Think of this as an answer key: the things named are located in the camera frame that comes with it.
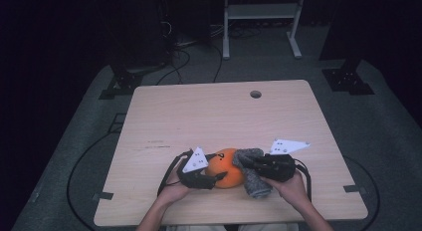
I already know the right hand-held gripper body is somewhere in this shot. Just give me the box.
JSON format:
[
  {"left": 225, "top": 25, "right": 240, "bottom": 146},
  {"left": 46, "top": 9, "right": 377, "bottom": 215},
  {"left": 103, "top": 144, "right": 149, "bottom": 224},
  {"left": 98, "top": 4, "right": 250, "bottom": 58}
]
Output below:
[{"left": 261, "top": 138, "right": 312, "bottom": 183}]

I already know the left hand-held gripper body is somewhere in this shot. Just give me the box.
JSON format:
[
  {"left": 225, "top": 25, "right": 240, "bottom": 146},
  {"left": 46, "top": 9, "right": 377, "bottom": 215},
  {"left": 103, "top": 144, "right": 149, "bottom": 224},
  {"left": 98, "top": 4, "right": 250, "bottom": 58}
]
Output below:
[{"left": 175, "top": 146, "right": 217, "bottom": 191}]

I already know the orange plush toy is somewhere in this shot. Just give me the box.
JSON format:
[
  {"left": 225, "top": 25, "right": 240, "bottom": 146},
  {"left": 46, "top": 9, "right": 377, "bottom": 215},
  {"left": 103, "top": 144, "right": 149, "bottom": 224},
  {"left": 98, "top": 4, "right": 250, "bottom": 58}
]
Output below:
[{"left": 205, "top": 147, "right": 246, "bottom": 189}]

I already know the grey knitted sock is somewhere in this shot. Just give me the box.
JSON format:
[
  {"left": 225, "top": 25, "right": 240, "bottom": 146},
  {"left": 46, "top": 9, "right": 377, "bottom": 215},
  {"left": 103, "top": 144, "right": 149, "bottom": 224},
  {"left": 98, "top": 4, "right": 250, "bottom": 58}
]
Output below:
[{"left": 231, "top": 147, "right": 274, "bottom": 200}]

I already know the person's left hand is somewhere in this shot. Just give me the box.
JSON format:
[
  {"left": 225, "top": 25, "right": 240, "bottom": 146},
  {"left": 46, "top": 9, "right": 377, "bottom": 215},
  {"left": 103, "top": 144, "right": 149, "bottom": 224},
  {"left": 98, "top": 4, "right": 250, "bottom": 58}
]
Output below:
[{"left": 161, "top": 172, "right": 194, "bottom": 205}]

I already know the person's right hand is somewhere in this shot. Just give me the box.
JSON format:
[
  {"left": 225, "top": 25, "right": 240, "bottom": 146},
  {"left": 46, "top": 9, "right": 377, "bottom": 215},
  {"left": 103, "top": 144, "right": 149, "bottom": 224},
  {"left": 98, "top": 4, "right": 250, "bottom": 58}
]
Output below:
[{"left": 261, "top": 171, "right": 311, "bottom": 206}]

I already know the grey tape strip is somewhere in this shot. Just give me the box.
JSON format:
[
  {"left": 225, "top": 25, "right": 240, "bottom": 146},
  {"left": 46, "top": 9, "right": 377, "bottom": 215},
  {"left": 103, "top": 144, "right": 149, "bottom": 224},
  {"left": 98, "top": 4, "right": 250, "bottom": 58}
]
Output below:
[
  {"left": 92, "top": 191, "right": 114, "bottom": 202},
  {"left": 342, "top": 184, "right": 368, "bottom": 195}
]

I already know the black stand with flat base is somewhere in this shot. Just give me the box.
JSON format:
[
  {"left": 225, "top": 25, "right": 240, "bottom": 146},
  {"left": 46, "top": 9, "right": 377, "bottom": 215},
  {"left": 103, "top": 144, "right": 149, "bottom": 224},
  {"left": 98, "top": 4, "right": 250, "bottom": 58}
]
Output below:
[{"left": 317, "top": 31, "right": 376, "bottom": 97}]

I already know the black stand with angled base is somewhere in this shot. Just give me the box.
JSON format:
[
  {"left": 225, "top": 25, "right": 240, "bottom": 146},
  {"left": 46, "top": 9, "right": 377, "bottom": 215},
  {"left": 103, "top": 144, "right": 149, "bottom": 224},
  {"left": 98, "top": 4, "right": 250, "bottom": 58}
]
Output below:
[{"left": 98, "top": 41, "right": 168, "bottom": 101}]

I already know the white metal stand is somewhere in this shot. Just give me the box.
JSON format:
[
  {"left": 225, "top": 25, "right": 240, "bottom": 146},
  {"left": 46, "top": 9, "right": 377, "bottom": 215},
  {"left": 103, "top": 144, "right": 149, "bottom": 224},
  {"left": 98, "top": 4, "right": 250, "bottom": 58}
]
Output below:
[{"left": 221, "top": 0, "right": 308, "bottom": 61}]

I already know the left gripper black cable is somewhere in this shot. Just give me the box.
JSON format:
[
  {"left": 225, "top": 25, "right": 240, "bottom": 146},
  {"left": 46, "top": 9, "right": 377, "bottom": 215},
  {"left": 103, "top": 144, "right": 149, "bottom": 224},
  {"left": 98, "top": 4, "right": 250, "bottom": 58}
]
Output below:
[{"left": 156, "top": 149, "right": 194, "bottom": 197}]

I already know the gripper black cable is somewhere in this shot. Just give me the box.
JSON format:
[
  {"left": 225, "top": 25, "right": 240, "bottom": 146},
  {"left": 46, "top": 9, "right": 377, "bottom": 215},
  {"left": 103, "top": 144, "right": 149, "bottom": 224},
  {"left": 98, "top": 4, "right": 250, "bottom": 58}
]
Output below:
[
  {"left": 293, "top": 158, "right": 314, "bottom": 203},
  {"left": 156, "top": 149, "right": 194, "bottom": 197}
]

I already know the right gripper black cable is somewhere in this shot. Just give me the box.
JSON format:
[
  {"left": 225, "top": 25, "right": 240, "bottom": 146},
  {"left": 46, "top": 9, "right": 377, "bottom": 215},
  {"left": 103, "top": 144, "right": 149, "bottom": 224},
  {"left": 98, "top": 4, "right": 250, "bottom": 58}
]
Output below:
[{"left": 293, "top": 158, "right": 314, "bottom": 203}]

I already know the thin black cable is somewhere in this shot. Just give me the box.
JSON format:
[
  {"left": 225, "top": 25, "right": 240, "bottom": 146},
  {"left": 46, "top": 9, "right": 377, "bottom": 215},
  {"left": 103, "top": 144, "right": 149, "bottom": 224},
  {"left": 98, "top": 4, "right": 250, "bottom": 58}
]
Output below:
[{"left": 211, "top": 44, "right": 224, "bottom": 84}]

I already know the looped black cable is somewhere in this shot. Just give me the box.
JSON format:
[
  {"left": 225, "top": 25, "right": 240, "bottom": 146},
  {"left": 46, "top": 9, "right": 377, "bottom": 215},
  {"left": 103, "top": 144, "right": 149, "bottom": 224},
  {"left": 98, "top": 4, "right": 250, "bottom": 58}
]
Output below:
[{"left": 155, "top": 47, "right": 192, "bottom": 87}]

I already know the long black floor cable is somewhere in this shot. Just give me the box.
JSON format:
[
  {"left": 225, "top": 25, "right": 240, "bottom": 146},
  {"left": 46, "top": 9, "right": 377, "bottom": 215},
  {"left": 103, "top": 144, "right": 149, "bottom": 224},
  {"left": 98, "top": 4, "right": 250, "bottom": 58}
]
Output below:
[
  {"left": 344, "top": 156, "right": 382, "bottom": 231},
  {"left": 66, "top": 130, "right": 115, "bottom": 231}
]

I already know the bundle of dark cables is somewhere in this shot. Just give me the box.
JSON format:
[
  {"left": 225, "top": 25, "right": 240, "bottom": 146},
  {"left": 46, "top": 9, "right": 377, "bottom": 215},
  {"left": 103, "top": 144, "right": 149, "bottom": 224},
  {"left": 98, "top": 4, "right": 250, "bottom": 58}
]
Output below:
[{"left": 210, "top": 23, "right": 267, "bottom": 40}]

